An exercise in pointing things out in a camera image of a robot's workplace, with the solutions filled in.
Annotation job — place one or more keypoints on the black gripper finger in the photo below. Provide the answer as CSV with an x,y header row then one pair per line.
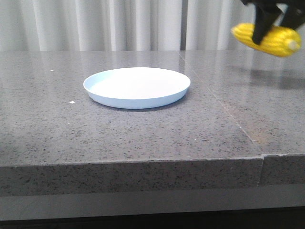
x,y
293,18
265,16

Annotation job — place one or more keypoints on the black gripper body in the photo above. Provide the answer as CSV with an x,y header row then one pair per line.
x,y
299,4

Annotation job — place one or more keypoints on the yellow corn cob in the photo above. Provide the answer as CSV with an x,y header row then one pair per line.
x,y
279,41

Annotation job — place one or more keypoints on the light blue round plate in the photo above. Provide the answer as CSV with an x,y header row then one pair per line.
x,y
137,87

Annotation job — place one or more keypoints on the white pleated curtain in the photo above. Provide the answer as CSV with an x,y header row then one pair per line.
x,y
121,25

